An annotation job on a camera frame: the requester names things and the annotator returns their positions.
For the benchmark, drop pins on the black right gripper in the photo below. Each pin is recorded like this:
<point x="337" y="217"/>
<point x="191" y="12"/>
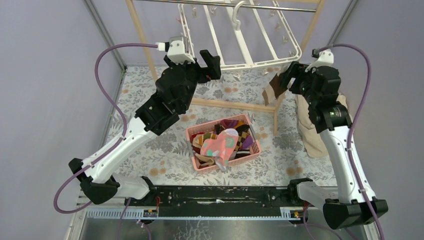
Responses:
<point x="294" y="70"/>

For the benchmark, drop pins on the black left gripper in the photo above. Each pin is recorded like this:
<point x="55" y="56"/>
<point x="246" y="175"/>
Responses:
<point x="204" y="73"/>

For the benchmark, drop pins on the purple maroon striped sock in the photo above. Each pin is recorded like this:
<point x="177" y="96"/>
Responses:
<point x="246" y="142"/>

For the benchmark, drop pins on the cream maroon striped sock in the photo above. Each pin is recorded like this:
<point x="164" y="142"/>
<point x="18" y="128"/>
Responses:
<point x="205" y="161"/>

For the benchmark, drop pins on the pink plastic basket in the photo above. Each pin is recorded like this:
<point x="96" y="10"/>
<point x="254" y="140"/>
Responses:
<point x="249" y="143"/>

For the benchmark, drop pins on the pink sock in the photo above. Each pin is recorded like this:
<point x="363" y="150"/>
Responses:
<point x="221" y="148"/>

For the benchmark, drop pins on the mustard yellow striped sock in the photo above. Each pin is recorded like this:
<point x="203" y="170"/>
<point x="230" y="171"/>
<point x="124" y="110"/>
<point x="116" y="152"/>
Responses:
<point x="241" y="153"/>

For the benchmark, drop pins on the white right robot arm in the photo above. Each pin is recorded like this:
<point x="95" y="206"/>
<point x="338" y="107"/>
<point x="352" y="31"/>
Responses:
<point x="356" y="203"/>

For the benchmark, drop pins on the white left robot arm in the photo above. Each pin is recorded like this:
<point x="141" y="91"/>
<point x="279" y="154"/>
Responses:
<point x="174" y="93"/>

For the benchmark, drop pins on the white plastic clip hanger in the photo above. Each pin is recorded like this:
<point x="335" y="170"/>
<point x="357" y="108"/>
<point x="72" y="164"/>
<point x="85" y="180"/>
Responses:
<point x="246" y="34"/>

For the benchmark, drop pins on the beige crumpled cloth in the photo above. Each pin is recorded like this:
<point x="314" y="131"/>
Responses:
<point x="312" y="141"/>

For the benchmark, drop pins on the floral patterned mat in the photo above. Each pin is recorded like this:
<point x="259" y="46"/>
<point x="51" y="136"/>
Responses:
<point x="166" y="160"/>

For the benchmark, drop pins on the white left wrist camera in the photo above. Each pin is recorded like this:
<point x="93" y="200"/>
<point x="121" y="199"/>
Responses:
<point x="177" y="50"/>

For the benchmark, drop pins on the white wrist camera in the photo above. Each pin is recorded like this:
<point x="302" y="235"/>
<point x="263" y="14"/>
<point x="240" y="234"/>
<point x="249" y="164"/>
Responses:
<point x="177" y="50"/>
<point x="323" y="58"/>

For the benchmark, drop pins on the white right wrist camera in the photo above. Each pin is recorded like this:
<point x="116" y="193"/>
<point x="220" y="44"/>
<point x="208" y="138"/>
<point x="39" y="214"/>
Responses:
<point x="323" y="58"/>

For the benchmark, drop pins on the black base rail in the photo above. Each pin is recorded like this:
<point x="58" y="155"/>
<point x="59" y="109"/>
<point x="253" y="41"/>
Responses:
<point x="221" y="203"/>

